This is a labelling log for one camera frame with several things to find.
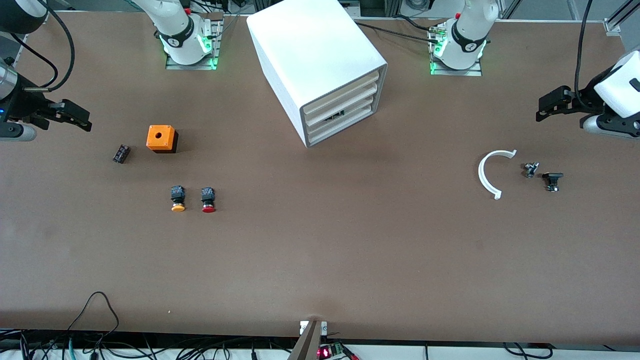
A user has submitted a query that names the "orange button enclosure box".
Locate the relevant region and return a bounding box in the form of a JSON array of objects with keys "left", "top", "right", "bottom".
[{"left": 146, "top": 125, "right": 179, "bottom": 154}]

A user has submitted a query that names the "small black plastic part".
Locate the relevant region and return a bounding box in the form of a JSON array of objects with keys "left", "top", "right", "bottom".
[{"left": 542, "top": 172, "right": 565, "bottom": 193}]

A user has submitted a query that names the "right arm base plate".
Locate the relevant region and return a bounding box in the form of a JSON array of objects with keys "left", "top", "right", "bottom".
[{"left": 165, "top": 12, "right": 223, "bottom": 71}]

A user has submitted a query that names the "white drawer cabinet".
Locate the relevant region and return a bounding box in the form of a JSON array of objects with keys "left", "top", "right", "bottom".
[{"left": 246, "top": 0, "right": 389, "bottom": 149}]

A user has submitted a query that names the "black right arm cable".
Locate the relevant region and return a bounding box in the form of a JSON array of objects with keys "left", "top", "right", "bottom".
[{"left": 10, "top": 0, "right": 77, "bottom": 93}]

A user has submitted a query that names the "aluminium corner profile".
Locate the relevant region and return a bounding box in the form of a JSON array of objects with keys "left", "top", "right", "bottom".
[{"left": 603, "top": 0, "right": 640, "bottom": 35}]

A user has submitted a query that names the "circuit board with red light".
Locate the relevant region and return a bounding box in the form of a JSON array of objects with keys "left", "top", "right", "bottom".
[{"left": 317, "top": 341, "right": 358, "bottom": 360}]

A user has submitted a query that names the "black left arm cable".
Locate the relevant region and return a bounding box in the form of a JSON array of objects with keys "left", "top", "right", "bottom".
[{"left": 574, "top": 0, "right": 598, "bottom": 98}]

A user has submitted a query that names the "black looped cable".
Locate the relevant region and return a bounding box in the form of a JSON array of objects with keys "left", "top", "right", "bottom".
[{"left": 65, "top": 291, "right": 121, "bottom": 351}]

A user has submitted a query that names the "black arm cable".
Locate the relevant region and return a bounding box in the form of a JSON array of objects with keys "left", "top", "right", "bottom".
[
  {"left": 10, "top": 0, "right": 77, "bottom": 93},
  {"left": 574, "top": 0, "right": 598, "bottom": 98}
]

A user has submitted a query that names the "white mount bracket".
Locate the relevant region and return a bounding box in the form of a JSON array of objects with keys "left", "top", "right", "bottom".
[{"left": 299, "top": 320, "right": 329, "bottom": 336}]

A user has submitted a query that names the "white curved plastic piece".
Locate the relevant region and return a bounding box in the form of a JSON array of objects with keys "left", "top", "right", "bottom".
[{"left": 478, "top": 149, "right": 518, "bottom": 201}]

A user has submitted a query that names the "beige camera mount bar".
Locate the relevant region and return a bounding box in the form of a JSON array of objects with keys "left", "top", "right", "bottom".
[{"left": 287, "top": 320, "right": 322, "bottom": 360}]

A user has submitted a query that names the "yellow push button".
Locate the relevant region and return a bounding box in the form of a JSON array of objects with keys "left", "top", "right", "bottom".
[{"left": 170, "top": 185, "right": 187, "bottom": 213}]

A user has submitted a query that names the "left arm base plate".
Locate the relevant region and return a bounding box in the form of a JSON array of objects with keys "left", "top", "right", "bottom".
[{"left": 429, "top": 25, "right": 484, "bottom": 77}]

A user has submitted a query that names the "black cable on table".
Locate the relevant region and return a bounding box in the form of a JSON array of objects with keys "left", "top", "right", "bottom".
[{"left": 352, "top": 15, "right": 446, "bottom": 46}]

